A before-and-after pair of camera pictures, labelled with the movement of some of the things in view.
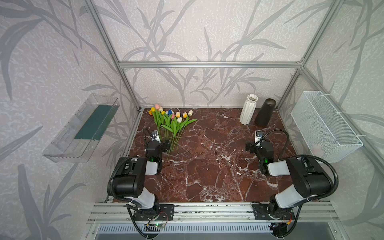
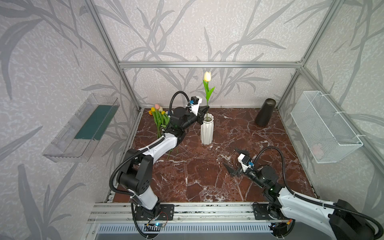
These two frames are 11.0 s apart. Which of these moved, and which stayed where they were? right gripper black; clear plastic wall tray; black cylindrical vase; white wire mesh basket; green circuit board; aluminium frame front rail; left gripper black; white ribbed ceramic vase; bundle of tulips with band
Moved: white ribbed ceramic vase; left gripper black; right gripper black
Stayed: green circuit board; white wire mesh basket; black cylindrical vase; bundle of tulips with band; aluminium frame front rail; clear plastic wall tray
